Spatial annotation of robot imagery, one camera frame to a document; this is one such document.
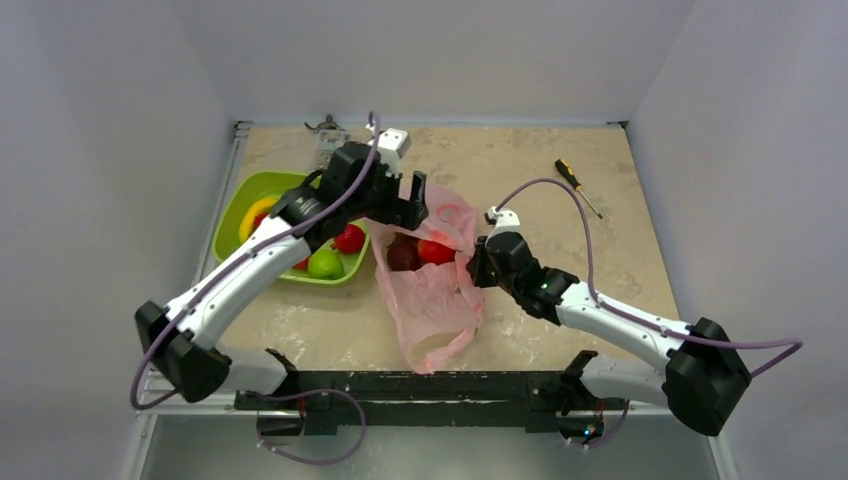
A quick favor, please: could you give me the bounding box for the green plastic tray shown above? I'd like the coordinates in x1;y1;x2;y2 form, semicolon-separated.
213;171;371;286

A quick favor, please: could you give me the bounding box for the red orange fake mango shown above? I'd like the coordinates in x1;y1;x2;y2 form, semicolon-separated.
252;213;268;230

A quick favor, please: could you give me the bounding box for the red fake pomegranate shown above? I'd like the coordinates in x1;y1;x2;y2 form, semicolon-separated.
332;224;366;255

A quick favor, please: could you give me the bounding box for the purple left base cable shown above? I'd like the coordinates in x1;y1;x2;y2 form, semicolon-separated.
255;388;367;466

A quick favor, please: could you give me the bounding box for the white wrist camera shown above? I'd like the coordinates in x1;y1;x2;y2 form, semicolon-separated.
484;206;521;239
367;126;412;178

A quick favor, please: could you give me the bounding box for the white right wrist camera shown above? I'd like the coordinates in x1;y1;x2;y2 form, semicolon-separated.
484;206;521;239

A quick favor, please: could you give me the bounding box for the yellow fake banana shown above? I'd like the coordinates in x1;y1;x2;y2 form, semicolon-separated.
237;197;277;244

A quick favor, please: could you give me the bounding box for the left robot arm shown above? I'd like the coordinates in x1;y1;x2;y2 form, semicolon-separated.
134;142;428;403

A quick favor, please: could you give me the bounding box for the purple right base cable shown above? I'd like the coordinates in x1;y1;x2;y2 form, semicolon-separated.
566;400;631;452

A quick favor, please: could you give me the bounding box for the dark maroon fake fruit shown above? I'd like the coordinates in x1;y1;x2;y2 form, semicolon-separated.
386;237;421;272

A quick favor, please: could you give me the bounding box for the aluminium frame rail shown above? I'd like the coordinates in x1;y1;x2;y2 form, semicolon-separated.
118;120;256;479

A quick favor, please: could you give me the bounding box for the black yellow screwdriver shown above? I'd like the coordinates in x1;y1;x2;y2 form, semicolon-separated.
554;159;604;219

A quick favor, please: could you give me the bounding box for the red round fake fruit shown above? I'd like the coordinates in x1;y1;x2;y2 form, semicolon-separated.
293;257;310;271

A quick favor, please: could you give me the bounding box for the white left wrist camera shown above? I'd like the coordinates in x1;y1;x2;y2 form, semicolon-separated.
367;126;412;178

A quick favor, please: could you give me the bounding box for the shiny red fake apple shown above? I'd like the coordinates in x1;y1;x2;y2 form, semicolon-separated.
417;239;456;265

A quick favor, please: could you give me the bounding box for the clear plastic screw box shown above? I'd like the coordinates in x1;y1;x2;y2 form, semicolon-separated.
309;130;351;171

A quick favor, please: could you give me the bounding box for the green fake apple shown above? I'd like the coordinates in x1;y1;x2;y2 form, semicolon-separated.
307;250;345;280

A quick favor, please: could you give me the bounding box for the pink plastic bag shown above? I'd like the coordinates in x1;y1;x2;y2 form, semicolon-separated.
365;185;485;374

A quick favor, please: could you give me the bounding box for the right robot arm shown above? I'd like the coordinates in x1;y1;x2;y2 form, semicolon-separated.
467;232;752;436

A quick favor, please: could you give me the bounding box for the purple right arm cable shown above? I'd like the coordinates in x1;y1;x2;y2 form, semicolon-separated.
495;178;804;379

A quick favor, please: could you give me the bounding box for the dark metal clamp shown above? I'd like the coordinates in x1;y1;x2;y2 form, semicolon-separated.
303;114;344;133

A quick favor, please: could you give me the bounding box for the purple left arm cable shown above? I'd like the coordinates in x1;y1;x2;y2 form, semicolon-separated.
129;111;383;411

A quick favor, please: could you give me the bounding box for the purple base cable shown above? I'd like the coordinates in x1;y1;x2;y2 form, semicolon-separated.
566;400;631;452
255;388;367;466

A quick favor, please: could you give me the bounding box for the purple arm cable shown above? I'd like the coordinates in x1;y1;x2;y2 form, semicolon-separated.
129;111;383;411
495;178;804;379

